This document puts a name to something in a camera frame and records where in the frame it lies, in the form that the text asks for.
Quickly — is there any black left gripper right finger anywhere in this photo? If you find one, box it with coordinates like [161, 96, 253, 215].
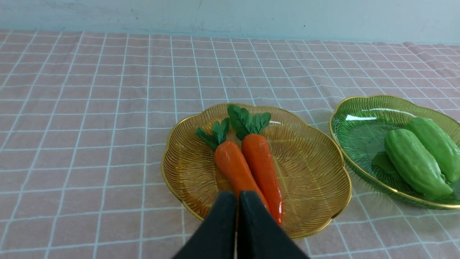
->
[237, 191, 309, 259]

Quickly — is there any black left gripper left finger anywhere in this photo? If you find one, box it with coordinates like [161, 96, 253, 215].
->
[173, 191, 237, 259]

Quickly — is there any small orange toy carrot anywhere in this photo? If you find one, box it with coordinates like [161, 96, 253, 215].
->
[194, 117, 269, 209]

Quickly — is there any large orange toy carrot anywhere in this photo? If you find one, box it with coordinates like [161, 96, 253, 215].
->
[227, 104, 283, 226]

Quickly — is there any green toy gourd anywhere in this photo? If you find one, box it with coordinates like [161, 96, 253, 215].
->
[405, 117, 460, 183]
[384, 128, 453, 198]

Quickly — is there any amber ribbed plastic plate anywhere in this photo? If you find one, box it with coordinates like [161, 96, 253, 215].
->
[161, 103, 352, 239]

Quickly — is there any green ribbed plastic plate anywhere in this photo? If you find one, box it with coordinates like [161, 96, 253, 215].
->
[329, 95, 459, 210]

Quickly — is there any pink checkered tablecloth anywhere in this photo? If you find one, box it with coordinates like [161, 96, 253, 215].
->
[0, 31, 459, 259]

